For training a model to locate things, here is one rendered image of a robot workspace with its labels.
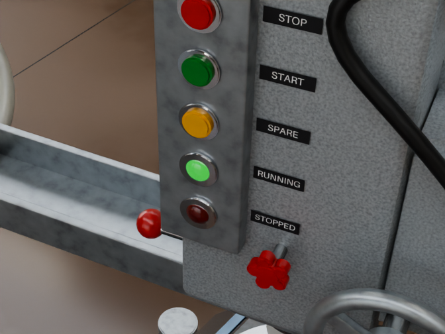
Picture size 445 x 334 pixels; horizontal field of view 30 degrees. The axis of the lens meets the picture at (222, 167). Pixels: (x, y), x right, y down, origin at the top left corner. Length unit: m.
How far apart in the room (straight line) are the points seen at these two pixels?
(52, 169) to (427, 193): 0.56
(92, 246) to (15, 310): 1.43
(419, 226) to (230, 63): 0.21
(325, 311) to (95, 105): 2.42
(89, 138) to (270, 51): 2.31
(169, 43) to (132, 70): 2.60
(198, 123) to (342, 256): 0.18
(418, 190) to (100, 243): 0.41
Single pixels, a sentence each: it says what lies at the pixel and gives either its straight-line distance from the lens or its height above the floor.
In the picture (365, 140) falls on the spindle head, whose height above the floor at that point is 1.39.
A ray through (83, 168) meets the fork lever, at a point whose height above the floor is 1.11.
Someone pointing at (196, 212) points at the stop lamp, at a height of 1.28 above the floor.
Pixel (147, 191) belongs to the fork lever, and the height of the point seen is 1.10.
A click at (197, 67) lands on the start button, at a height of 1.43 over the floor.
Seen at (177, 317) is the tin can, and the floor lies 0.14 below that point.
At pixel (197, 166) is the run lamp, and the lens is 0.70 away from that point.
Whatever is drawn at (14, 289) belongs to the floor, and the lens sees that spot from 2.44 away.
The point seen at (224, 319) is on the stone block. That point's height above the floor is 0.78.
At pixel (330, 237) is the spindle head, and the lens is 0.73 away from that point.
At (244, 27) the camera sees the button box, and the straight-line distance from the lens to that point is 0.62.
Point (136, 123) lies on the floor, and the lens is 2.97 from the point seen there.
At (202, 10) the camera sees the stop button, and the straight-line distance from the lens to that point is 0.62.
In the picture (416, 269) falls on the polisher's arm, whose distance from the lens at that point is 0.74.
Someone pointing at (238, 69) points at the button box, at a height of 1.43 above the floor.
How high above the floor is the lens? 1.78
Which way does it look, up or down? 40 degrees down
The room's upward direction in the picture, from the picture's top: 2 degrees clockwise
